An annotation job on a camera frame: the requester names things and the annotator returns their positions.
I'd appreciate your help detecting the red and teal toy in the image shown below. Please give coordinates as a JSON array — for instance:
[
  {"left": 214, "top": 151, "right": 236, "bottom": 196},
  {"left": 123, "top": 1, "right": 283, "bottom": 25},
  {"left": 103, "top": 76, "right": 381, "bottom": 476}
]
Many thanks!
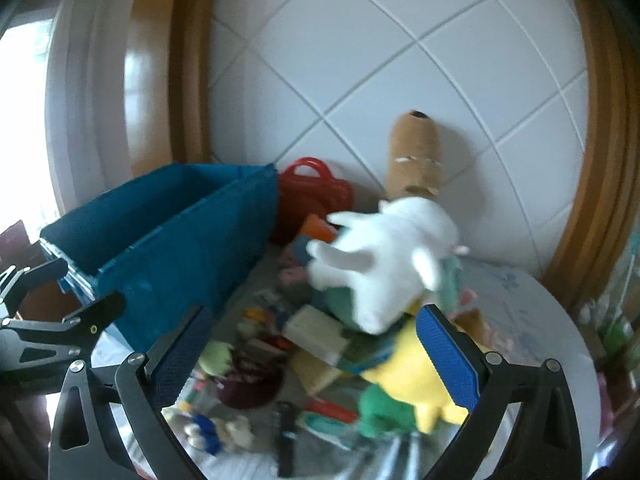
[{"left": 299, "top": 399, "right": 362, "bottom": 452}]

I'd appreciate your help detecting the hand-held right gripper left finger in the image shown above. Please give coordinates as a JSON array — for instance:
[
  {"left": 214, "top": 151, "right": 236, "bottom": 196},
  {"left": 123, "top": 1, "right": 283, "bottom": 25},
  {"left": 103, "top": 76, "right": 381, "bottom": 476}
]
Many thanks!
[{"left": 49, "top": 304, "right": 216, "bottom": 480}]

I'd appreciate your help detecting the blue plastic bin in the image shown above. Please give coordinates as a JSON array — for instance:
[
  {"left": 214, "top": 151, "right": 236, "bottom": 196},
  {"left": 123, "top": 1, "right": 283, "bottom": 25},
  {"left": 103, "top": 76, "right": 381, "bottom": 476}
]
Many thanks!
[{"left": 39, "top": 162, "right": 279, "bottom": 357}]

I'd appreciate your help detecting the red plastic toy basket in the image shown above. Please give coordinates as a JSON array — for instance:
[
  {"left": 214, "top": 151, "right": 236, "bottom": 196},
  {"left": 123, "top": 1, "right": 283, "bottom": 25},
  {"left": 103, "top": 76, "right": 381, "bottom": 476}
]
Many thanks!
[{"left": 271, "top": 157, "right": 354, "bottom": 247}]

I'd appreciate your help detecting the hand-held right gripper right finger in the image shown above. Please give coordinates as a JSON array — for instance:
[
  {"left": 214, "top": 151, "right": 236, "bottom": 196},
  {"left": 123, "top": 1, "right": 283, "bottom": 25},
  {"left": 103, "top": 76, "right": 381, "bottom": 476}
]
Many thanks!
[{"left": 415, "top": 304, "right": 586, "bottom": 480}]

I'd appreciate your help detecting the yellow and green plush toy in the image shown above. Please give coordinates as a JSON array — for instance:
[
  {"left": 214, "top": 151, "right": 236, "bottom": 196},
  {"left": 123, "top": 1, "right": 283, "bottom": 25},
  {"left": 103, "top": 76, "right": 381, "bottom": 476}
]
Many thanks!
[{"left": 359, "top": 317, "right": 482, "bottom": 437}]

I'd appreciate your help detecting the wooden door frame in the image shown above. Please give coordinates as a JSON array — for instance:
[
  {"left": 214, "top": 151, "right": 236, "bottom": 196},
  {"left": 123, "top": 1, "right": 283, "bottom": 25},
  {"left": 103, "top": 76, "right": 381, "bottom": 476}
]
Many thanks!
[
  {"left": 125, "top": 0, "right": 221, "bottom": 177},
  {"left": 542, "top": 0, "right": 638, "bottom": 311}
]

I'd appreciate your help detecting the small green plush toy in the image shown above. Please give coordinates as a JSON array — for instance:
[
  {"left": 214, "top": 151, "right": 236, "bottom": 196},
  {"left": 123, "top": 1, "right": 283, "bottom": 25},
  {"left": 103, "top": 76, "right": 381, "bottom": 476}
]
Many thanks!
[{"left": 199, "top": 340, "right": 237, "bottom": 380}]

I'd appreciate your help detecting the white plush toy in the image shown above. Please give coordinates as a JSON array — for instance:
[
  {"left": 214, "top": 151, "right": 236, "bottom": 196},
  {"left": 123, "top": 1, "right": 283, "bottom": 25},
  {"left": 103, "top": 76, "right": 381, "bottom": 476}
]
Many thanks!
[{"left": 305, "top": 196, "right": 469, "bottom": 336}]

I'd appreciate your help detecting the maroon bowl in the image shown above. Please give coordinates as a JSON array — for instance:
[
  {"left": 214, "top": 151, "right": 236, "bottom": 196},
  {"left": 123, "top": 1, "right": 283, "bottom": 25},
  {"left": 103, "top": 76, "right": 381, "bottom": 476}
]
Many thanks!
[{"left": 216, "top": 352, "right": 287, "bottom": 410}]

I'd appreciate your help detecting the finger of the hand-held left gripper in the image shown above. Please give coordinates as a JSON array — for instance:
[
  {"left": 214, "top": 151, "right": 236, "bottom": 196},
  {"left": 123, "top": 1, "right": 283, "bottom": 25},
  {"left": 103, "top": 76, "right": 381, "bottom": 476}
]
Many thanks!
[
  {"left": 0, "top": 290, "right": 127, "bottom": 363},
  {"left": 0, "top": 257, "right": 69, "bottom": 317}
]

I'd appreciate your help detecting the brown plush toy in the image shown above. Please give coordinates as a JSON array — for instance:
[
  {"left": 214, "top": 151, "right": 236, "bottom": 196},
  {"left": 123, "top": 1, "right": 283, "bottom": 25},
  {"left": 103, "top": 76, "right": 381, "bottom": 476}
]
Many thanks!
[{"left": 382, "top": 109, "right": 447, "bottom": 207}]

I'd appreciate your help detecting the orange toy block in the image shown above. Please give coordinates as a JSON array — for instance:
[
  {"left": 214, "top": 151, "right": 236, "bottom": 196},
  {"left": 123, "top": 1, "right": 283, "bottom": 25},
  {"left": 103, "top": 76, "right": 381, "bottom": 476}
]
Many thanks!
[{"left": 299, "top": 213, "right": 342, "bottom": 245}]

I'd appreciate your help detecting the small blue and white figure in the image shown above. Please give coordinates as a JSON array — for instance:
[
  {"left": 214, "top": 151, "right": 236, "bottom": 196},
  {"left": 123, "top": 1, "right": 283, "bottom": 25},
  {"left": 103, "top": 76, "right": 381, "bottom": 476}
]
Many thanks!
[{"left": 181, "top": 410, "right": 257, "bottom": 457}]

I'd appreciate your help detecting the beige rectangular block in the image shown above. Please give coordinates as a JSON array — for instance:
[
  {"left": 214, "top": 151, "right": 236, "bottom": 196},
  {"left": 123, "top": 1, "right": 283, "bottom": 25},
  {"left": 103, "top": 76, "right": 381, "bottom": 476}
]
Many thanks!
[{"left": 281, "top": 304, "right": 352, "bottom": 367}]

